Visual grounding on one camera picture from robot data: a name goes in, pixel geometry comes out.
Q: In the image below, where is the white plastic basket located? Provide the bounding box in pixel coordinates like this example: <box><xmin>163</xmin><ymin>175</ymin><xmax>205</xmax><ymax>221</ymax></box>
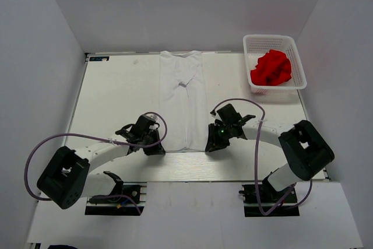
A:
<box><xmin>243</xmin><ymin>34</ymin><xmax>307</xmax><ymax>95</ymax></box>

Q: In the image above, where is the blue table label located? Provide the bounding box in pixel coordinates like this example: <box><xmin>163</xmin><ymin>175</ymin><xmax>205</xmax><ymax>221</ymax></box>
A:
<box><xmin>89</xmin><ymin>56</ymin><xmax>110</xmax><ymax>62</ymax></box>

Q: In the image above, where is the white t shirt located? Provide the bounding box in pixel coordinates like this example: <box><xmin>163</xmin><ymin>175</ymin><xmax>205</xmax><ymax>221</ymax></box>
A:
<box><xmin>159</xmin><ymin>51</ymin><xmax>208</xmax><ymax>152</ymax></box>

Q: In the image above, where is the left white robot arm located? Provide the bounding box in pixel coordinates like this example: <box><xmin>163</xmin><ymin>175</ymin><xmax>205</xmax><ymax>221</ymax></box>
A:
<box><xmin>37</xmin><ymin>112</ymin><xmax>166</xmax><ymax>209</ymax></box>

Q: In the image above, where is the purple cable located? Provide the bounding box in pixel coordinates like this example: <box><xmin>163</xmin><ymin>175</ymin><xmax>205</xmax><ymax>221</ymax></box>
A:
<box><xmin>23</xmin><ymin>111</ymin><xmax>167</xmax><ymax>215</ymax></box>
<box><xmin>210</xmin><ymin>99</ymin><xmax>313</xmax><ymax>216</ymax></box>

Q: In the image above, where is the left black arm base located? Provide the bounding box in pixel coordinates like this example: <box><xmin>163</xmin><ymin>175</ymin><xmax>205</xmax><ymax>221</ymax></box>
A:
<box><xmin>85</xmin><ymin>183</ymin><xmax>147</xmax><ymax>216</ymax></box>

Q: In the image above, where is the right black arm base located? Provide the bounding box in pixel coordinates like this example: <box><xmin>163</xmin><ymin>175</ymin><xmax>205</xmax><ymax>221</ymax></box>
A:
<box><xmin>239</xmin><ymin>184</ymin><xmax>300</xmax><ymax>218</ymax></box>

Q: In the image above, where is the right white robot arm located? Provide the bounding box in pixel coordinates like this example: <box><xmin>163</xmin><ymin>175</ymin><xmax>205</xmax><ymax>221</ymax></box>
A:
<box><xmin>205</xmin><ymin>103</ymin><xmax>335</xmax><ymax>202</ymax></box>

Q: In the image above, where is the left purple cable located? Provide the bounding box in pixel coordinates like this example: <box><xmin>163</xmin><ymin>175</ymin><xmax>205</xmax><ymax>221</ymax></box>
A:
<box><xmin>23</xmin><ymin>111</ymin><xmax>167</xmax><ymax>215</ymax></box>

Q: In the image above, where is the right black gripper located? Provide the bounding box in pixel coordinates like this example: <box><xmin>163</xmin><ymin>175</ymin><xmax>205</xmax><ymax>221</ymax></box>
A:
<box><xmin>206</xmin><ymin>122</ymin><xmax>234</xmax><ymax>152</ymax></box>

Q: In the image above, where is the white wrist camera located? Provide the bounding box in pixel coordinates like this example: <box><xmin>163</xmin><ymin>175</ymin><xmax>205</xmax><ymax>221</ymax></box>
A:
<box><xmin>210</xmin><ymin>110</ymin><xmax>224</xmax><ymax>125</ymax></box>
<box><xmin>146</xmin><ymin>115</ymin><xmax>160</xmax><ymax>130</ymax></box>

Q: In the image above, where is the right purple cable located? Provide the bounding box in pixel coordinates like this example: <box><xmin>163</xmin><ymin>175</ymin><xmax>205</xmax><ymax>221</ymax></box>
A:
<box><xmin>210</xmin><ymin>99</ymin><xmax>313</xmax><ymax>216</ymax></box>

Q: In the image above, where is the red t shirt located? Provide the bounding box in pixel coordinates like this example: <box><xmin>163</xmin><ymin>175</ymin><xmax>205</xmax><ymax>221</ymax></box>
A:
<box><xmin>250</xmin><ymin>50</ymin><xmax>292</xmax><ymax>86</ymax></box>

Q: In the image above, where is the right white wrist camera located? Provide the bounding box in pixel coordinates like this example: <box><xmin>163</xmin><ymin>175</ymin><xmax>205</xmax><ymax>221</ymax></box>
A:
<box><xmin>210</xmin><ymin>110</ymin><xmax>224</xmax><ymax>125</ymax></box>

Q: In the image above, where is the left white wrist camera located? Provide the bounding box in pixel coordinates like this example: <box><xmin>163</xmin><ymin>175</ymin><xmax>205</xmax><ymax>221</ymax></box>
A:
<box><xmin>146</xmin><ymin>115</ymin><xmax>160</xmax><ymax>130</ymax></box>

